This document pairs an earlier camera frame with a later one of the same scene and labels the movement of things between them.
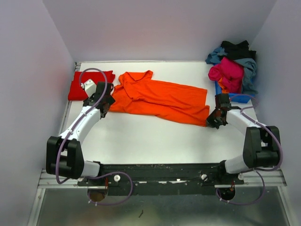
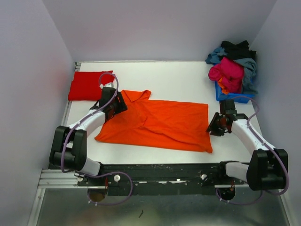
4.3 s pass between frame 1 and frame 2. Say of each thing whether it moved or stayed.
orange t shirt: moved
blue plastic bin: stayed
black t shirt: stayed
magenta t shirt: stayed
